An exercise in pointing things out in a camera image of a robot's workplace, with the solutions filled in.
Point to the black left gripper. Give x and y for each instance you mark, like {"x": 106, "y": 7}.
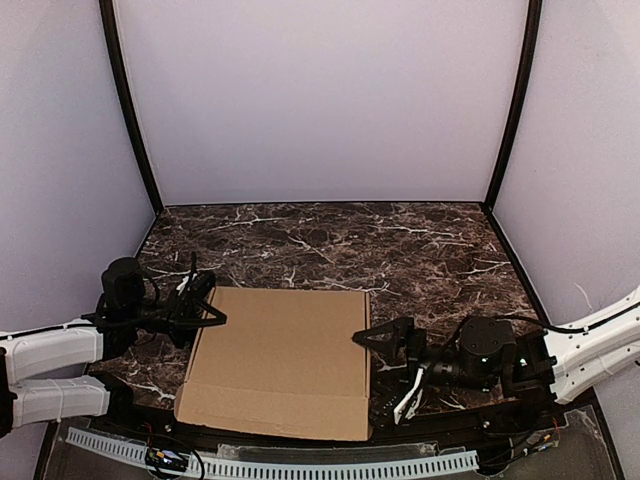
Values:
{"x": 189, "y": 304}

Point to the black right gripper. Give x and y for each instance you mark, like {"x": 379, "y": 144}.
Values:
{"x": 413, "y": 345}

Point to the brown cardboard box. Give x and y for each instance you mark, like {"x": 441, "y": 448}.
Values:
{"x": 284, "y": 364}

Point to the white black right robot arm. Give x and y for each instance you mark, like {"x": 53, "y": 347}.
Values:
{"x": 551, "y": 363}

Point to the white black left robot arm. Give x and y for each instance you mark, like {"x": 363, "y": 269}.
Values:
{"x": 124, "y": 309}

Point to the small green circuit board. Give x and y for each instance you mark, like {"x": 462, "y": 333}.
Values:
{"x": 166, "y": 459}

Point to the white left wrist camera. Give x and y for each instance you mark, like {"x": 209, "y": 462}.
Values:
{"x": 187, "y": 283}

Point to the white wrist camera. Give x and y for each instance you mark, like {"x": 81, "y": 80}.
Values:
{"x": 408, "y": 405}
{"x": 187, "y": 283}

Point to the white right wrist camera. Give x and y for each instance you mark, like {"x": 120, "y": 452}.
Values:
{"x": 408, "y": 405}

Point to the black front table rail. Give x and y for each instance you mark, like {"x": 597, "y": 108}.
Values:
{"x": 481, "y": 427}

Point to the white slotted cable duct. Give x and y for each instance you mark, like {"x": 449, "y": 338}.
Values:
{"x": 232, "y": 462}

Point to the black right frame post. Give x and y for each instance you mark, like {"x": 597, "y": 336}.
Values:
{"x": 525, "y": 64}

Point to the black frame post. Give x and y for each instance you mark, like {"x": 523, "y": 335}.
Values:
{"x": 117, "y": 63}
{"x": 525, "y": 64}

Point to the black left frame post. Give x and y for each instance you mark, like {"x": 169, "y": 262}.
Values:
{"x": 117, "y": 63}

